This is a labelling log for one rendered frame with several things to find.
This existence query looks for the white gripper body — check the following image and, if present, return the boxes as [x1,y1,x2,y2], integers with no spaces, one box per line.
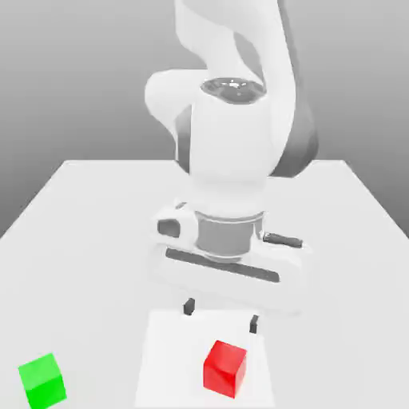
[147,241,310,316]

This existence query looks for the small red cube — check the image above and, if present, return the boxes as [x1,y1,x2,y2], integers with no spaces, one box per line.
[202,339,248,399]

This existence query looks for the small green cube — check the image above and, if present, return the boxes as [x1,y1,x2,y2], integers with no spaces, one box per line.
[17,351,69,409]

